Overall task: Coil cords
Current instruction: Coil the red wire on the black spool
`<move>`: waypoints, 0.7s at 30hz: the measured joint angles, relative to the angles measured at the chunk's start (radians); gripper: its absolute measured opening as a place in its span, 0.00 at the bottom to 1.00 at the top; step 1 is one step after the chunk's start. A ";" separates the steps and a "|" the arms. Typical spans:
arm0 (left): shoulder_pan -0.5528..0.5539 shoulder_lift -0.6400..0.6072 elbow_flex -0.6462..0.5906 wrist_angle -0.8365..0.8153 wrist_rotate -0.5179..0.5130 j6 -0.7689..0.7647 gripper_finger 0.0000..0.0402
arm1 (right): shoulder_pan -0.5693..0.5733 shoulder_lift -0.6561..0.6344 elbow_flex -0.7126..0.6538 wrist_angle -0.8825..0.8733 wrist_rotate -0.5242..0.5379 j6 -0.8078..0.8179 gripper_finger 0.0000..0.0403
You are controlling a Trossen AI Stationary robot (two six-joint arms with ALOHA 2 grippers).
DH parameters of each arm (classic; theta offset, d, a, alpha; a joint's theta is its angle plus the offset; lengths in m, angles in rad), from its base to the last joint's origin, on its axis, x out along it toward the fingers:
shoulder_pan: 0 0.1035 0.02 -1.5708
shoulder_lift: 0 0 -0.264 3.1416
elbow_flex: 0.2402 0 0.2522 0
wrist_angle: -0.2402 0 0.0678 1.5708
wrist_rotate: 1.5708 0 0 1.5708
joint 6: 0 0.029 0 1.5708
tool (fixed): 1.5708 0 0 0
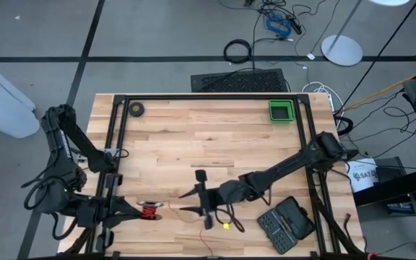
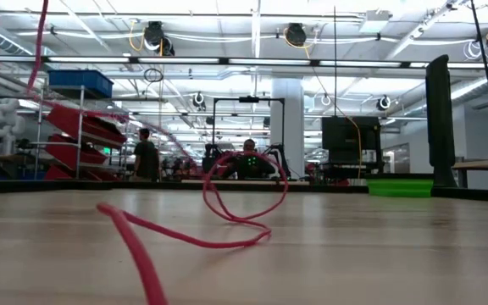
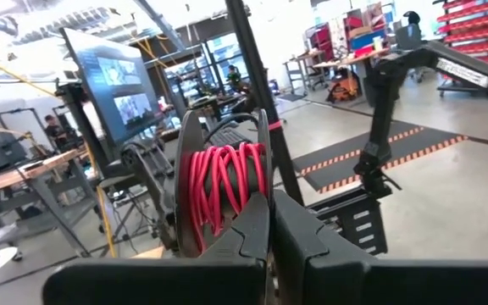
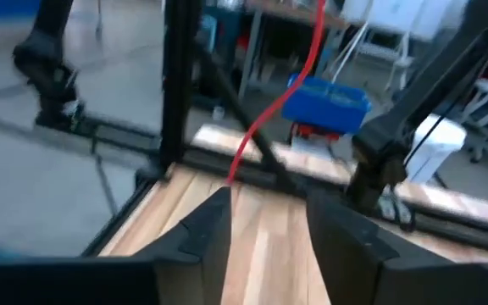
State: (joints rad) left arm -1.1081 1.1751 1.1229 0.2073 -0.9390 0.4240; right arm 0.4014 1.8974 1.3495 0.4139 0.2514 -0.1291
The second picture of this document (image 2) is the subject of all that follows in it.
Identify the black background robot arm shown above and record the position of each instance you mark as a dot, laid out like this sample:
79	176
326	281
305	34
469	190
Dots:
210	156
278	154

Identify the person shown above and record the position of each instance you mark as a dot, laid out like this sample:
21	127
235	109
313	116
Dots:
146	159
250	167

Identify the white building column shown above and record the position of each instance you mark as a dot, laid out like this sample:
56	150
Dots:
287	118

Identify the black cabinet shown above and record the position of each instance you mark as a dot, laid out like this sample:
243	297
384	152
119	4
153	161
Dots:
350	135

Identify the green plastic tray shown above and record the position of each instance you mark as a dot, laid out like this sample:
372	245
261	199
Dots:
398	188

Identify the metal shelf rack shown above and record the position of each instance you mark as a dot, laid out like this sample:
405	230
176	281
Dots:
81	127

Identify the red shelf bin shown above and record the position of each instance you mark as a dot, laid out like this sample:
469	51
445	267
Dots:
66	152
66	120
57	173

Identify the blue storage bin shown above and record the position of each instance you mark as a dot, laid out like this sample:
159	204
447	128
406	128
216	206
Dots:
79	82

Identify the wooden top workbench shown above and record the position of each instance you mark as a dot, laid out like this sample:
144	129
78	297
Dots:
481	164

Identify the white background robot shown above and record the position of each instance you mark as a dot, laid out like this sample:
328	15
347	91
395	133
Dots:
4	123

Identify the black background rig frame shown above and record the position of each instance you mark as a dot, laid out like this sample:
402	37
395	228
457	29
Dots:
248	100

